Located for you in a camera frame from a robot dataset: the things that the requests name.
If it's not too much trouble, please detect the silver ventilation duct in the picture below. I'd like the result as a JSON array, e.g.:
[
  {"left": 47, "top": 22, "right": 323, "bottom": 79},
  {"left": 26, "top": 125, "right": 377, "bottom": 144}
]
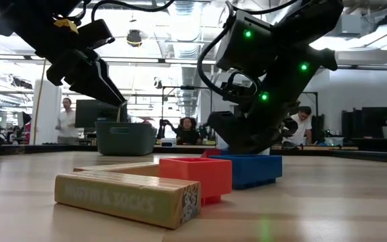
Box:
[{"left": 165, "top": 0, "right": 204, "bottom": 88}]

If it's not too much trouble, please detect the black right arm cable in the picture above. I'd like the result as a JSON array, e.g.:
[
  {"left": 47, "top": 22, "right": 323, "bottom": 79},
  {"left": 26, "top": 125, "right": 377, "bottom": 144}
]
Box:
[{"left": 196, "top": 1, "right": 263, "bottom": 104}]

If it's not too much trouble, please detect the white column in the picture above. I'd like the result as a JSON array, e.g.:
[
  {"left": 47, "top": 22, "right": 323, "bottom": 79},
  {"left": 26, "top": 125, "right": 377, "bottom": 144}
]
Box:
[{"left": 29, "top": 79, "right": 63, "bottom": 145}]

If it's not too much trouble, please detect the black computer monitor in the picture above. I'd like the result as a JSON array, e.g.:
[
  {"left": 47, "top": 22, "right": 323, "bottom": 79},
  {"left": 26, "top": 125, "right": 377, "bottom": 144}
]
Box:
[{"left": 75, "top": 99, "right": 129, "bottom": 128}]

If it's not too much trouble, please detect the yellow tape piece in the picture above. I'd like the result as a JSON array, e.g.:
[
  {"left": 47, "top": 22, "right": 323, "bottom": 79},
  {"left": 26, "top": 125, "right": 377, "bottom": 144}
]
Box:
[{"left": 53, "top": 18, "right": 79, "bottom": 34}]

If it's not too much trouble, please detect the overhead light beam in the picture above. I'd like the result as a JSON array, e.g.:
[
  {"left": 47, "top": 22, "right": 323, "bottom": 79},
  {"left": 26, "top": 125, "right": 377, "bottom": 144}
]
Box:
[{"left": 0, "top": 53, "right": 387, "bottom": 72}]

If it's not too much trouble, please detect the person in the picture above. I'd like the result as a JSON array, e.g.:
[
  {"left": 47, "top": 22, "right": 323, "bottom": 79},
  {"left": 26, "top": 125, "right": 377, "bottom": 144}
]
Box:
[
  {"left": 282, "top": 106, "right": 314, "bottom": 147},
  {"left": 54, "top": 97, "right": 79, "bottom": 145},
  {"left": 176, "top": 116, "right": 202, "bottom": 146}
]

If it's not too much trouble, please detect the yellow hanging cable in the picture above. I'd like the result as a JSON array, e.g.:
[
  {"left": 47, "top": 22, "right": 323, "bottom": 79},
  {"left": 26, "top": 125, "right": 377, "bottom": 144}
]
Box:
[{"left": 33, "top": 60, "right": 48, "bottom": 145}]

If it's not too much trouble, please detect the orange hollow toy brick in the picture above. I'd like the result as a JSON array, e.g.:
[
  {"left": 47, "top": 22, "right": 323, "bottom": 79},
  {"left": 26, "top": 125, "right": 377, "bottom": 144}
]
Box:
[{"left": 158, "top": 157, "right": 233, "bottom": 206}]

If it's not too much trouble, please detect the black shelf unit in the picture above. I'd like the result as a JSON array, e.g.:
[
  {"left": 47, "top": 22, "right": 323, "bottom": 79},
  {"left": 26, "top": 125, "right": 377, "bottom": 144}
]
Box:
[{"left": 341, "top": 106, "right": 387, "bottom": 142}]

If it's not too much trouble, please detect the black ceiling dome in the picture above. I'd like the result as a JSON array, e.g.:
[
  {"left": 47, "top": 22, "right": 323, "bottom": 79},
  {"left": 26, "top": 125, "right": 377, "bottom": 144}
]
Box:
[{"left": 126, "top": 29, "right": 143, "bottom": 47}]

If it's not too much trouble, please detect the green plastic bin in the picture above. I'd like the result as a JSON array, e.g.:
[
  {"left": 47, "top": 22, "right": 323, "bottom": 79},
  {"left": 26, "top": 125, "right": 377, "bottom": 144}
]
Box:
[{"left": 95, "top": 121, "right": 157, "bottom": 157}]

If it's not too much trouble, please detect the blue toy brick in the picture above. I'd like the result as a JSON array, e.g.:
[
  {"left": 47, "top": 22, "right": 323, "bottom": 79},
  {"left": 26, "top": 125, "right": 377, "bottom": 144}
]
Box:
[{"left": 210, "top": 154, "right": 284, "bottom": 190}]

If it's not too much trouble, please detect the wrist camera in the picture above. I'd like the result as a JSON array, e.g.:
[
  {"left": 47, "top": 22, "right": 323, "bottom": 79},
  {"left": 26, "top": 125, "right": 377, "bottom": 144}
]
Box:
[
  {"left": 215, "top": 9, "right": 275, "bottom": 79},
  {"left": 75, "top": 19, "right": 116, "bottom": 50}
]

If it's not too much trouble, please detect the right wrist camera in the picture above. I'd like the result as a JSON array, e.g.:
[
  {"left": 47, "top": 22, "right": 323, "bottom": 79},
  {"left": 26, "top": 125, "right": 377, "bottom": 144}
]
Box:
[{"left": 215, "top": 9, "right": 275, "bottom": 79}]

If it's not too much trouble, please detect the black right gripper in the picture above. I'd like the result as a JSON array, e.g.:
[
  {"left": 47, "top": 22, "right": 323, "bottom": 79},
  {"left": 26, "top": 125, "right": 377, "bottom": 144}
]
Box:
[{"left": 208, "top": 85, "right": 300, "bottom": 155}]

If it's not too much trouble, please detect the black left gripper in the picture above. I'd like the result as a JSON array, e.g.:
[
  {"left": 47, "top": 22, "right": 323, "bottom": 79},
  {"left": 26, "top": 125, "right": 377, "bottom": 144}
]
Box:
[{"left": 34, "top": 32, "right": 128, "bottom": 108}]

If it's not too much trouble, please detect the black upright monitor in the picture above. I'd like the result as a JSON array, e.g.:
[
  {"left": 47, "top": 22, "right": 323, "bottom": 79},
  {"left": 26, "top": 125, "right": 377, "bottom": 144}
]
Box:
[{"left": 310, "top": 114, "right": 325, "bottom": 145}]

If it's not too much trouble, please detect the small clear container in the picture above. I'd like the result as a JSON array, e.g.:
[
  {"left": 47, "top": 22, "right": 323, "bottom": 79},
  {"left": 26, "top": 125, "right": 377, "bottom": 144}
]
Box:
[{"left": 324, "top": 136, "right": 345, "bottom": 147}]

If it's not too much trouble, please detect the long red rectangular block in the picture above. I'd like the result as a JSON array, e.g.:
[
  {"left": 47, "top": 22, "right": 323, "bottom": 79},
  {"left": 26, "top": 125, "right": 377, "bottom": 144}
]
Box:
[{"left": 201, "top": 149, "right": 224, "bottom": 159}]

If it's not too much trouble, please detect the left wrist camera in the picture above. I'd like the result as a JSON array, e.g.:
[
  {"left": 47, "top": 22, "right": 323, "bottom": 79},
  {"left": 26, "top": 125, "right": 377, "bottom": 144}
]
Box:
[{"left": 75, "top": 19, "right": 116, "bottom": 50}]

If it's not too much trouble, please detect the plain wooden block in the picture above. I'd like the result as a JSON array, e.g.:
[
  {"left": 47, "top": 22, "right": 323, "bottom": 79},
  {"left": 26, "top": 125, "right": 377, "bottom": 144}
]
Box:
[{"left": 73, "top": 161, "right": 161, "bottom": 178}]

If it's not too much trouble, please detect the clear plastic bin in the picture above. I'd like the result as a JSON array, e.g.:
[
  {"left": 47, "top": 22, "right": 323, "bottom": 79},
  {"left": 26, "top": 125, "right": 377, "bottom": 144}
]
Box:
[{"left": 215, "top": 132, "right": 271, "bottom": 156}]

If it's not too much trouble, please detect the wooden block with cat print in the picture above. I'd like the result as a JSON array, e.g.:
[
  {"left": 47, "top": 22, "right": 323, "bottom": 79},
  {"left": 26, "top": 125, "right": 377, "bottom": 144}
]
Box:
[{"left": 54, "top": 171, "right": 202, "bottom": 230}]

